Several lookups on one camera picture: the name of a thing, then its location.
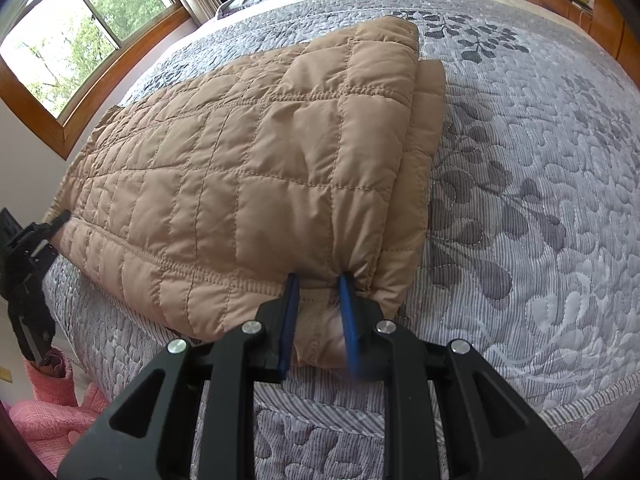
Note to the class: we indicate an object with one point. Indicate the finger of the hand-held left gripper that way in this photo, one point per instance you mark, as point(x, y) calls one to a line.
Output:
point(50, 232)

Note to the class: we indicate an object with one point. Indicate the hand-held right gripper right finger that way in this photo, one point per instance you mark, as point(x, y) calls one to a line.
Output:
point(350, 320)

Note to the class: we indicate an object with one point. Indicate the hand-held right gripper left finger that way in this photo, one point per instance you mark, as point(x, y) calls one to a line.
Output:
point(290, 320)

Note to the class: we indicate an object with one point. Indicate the tan quilted jacket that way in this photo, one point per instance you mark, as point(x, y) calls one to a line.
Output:
point(250, 185)

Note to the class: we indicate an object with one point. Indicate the person's pink checked clothing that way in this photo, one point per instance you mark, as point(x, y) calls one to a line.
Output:
point(40, 425)

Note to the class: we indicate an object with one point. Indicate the grey floral quilted bedspread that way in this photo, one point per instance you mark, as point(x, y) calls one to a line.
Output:
point(525, 210)

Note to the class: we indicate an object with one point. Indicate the wide wooden-framed window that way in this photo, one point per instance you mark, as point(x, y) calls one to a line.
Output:
point(75, 25)

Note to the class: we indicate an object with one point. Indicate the wooden desk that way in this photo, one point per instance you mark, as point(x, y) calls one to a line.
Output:
point(550, 0)

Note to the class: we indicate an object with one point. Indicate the wooden wardrobe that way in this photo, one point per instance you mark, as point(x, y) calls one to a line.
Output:
point(620, 25)

